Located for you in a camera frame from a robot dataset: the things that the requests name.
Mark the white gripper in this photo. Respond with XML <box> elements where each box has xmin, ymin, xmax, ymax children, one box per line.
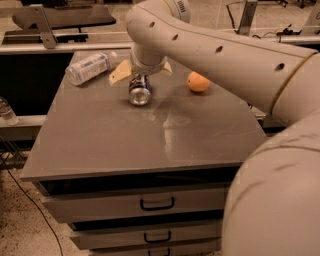
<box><xmin>109</xmin><ymin>43</ymin><xmax>172</xmax><ymax>86</ymax></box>

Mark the blue pepsi can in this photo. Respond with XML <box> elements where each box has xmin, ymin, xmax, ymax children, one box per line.
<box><xmin>129</xmin><ymin>74</ymin><xmax>152</xmax><ymax>106</ymax></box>

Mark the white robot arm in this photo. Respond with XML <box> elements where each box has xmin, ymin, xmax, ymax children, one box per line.
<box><xmin>125</xmin><ymin>0</ymin><xmax>320</xmax><ymax>256</ymax></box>

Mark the orange fruit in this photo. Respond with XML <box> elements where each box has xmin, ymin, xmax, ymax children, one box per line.
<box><xmin>187</xmin><ymin>71</ymin><xmax>210</xmax><ymax>93</ymax></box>

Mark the clear plastic water bottle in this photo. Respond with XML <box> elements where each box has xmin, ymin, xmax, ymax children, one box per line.
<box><xmin>65</xmin><ymin>52</ymin><xmax>118</xmax><ymax>86</ymax></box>

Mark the grey drawer cabinet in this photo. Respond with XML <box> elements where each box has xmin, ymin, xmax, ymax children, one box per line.
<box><xmin>19</xmin><ymin>49</ymin><xmax>268</xmax><ymax>256</ymax></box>

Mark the top grey drawer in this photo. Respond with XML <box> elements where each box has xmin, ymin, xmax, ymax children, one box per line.
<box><xmin>43</xmin><ymin>187</ymin><xmax>225</xmax><ymax>223</ymax></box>

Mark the grey drawer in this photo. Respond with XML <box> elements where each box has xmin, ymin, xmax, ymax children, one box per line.
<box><xmin>89</xmin><ymin>238</ymin><xmax>221</xmax><ymax>256</ymax></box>
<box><xmin>71</xmin><ymin>219</ymin><xmax>222</xmax><ymax>250</ymax></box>
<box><xmin>43</xmin><ymin>187</ymin><xmax>225</xmax><ymax>223</ymax></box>

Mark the small bottle at left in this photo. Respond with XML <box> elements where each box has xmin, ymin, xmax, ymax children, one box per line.
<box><xmin>0</xmin><ymin>97</ymin><xmax>18</xmax><ymax>126</ymax></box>

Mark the middle grey drawer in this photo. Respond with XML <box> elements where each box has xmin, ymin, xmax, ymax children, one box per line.
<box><xmin>71</xmin><ymin>219</ymin><xmax>222</xmax><ymax>250</ymax></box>

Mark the bottom grey drawer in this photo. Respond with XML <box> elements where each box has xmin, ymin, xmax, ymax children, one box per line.
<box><xmin>89</xmin><ymin>238</ymin><xmax>221</xmax><ymax>256</ymax></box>

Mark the left metal bracket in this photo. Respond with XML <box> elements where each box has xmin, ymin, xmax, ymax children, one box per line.
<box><xmin>29</xmin><ymin>4</ymin><xmax>57</xmax><ymax>49</ymax></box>

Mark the metal bracket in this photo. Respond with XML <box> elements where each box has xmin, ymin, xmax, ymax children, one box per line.
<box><xmin>238</xmin><ymin>0</ymin><xmax>258</xmax><ymax>36</ymax></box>
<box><xmin>29</xmin><ymin>4</ymin><xmax>57</xmax><ymax>49</ymax></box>

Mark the right metal bracket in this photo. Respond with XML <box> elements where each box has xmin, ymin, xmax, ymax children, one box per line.
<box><xmin>238</xmin><ymin>0</ymin><xmax>258</xmax><ymax>36</ymax></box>

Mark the black floor cable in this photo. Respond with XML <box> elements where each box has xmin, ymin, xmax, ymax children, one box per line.
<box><xmin>0</xmin><ymin>151</ymin><xmax>65</xmax><ymax>256</ymax></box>

